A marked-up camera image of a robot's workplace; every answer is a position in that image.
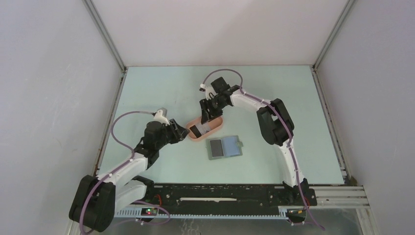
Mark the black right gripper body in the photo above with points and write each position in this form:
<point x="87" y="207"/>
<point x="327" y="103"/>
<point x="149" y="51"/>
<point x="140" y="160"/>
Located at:
<point x="215" y="103"/>

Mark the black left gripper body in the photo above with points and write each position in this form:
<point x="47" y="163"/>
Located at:
<point x="170" y="134"/>

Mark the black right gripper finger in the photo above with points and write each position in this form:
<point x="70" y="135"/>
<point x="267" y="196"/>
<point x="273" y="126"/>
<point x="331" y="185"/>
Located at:
<point x="205" y="111"/>
<point x="214" y="113"/>

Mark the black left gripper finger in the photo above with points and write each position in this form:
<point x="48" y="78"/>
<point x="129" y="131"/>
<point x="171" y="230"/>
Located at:
<point x="180" y="136"/>
<point x="176" y="128"/>

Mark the silver VIP credit card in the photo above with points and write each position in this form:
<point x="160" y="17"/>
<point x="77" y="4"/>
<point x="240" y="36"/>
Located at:
<point x="200" y="129"/>

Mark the pink oval tray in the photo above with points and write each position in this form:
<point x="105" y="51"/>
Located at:
<point x="215" y="125"/>

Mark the black credit card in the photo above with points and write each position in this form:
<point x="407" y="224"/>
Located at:
<point x="216" y="148"/>

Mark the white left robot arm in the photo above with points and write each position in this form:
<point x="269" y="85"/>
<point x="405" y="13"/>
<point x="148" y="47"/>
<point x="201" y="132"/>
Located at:
<point x="116" y="175"/>

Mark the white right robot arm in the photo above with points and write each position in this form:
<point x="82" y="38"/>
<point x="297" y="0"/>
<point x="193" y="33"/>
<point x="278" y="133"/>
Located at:
<point x="276" y="125"/>

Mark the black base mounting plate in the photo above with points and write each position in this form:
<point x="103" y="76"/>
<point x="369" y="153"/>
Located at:
<point x="227" y="199"/>

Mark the left controller board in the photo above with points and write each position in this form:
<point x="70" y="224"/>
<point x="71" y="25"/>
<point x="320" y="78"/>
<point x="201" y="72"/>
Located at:
<point x="149" y="212"/>

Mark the controller board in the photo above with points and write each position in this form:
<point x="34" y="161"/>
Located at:
<point x="149" y="212"/>
<point x="295" y="212"/>

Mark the right controller board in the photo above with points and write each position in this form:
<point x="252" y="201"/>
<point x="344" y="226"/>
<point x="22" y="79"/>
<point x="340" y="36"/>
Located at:
<point x="295" y="212"/>

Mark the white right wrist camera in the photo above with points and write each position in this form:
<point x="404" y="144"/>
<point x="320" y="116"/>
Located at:
<point x="207" y="90"/>

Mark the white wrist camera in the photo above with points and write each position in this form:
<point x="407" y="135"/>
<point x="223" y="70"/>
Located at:
<point x="161" y="116"/>
<point x="207" y="90"/>

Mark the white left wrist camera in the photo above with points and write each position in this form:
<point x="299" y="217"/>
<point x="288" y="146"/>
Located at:
<point x="161" y="116"/>

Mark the aluminium frame rail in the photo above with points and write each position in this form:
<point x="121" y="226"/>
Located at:
<point x="328" y="197"/>

